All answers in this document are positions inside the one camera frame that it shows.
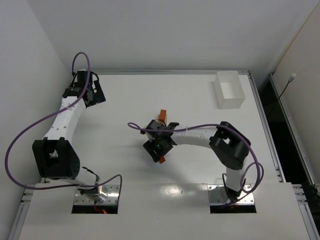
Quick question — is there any dark red wedge block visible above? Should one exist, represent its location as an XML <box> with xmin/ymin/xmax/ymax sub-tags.
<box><xmin>158</xmin><ymin>156</ymin><xmax>166</xmax><ymax>164</ymax></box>

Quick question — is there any dark red arch block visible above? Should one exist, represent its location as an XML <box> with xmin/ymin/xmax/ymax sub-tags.
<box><xmin>158</xmin><ymin>109</ymin><xmax>167</xmax><ymax>122</ymax></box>

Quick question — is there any white perforated box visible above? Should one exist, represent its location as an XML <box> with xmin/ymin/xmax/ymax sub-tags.
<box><xmin>213</xmin><ymin>71</ymin><xmax>246</xmax><ymax>110</ymax></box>

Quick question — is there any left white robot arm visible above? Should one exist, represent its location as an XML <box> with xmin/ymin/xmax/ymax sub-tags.
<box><xmin>32</xmin><ymin>70</ymin><xmax>106</xmax><ymax>202</ymax></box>

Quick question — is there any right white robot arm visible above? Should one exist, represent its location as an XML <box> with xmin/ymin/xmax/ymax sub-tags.
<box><xmin>140</xmin><ymin>119</ymin><xmax>251</xmax><ymax>202</ymax></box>

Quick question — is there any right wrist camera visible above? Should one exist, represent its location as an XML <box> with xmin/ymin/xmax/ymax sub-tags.
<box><xmin>144</xmin><ymin>119</ymin><xmax>180</xmax><ymax>136</ymax></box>

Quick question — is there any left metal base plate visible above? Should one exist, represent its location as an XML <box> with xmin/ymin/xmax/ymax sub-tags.
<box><xmin>73</xmin><ymin>185</ymin><xmax>120</xmax><ymax>206</ymax></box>

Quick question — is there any metal base plate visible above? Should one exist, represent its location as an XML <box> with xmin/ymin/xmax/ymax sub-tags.
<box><xmin>207</xmin><ymin>184</ymin><xmax>255</xmax><ymax>207</ymax></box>
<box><xmin>73</xmin><ymin>185</ymin><xmax>120</xmax><ymax>206</ymax></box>

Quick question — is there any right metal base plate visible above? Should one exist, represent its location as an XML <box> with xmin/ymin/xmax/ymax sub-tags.
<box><xmin>207</xmin><ymin>184</ymin><xmax>255</xmax><ymax>207</ymax></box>

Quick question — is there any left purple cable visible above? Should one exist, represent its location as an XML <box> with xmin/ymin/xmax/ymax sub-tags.
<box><xmin>4</xmin><ymin>51</ymin><xmax>123</xmax><ymax>198</ymax></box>

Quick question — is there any purple cable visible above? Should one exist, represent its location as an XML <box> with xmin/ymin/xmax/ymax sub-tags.
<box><xmin>4</xmin><ymin>51</ymin><xmax>123</xmax><ymax>198</ymax></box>
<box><xmin>127</xmin><ymin>121</ymin><xmax>265</xmax><ymax>208</ymax></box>

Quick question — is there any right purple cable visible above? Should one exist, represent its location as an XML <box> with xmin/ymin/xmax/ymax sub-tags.
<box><xmin>127</xmin><ymin>121</ymin><xmax>265</xmax><ymax>208</ymax></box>

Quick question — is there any black wall cable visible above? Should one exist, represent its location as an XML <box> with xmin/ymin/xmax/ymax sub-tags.
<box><xmin>277</xmin><ymin>73</ymin><xmax>297</xmax><ymax>100</ymax></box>

